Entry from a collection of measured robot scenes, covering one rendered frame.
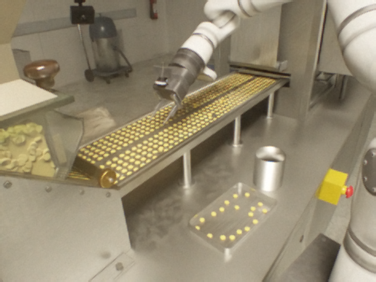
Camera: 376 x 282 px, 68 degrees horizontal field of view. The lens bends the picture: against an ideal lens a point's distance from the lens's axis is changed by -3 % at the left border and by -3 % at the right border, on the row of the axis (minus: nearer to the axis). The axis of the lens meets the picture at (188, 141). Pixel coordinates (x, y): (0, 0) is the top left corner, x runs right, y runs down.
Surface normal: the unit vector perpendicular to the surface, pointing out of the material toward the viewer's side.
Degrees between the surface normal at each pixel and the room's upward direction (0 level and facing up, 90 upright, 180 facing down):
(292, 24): 90
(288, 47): 90
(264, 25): 90
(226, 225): 0
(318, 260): 0
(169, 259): 0
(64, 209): 90
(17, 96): 44
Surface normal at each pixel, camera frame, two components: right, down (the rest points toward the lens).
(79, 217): 0.79, 0.27
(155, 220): -0.04, -0.88
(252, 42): -0.61, 0.40
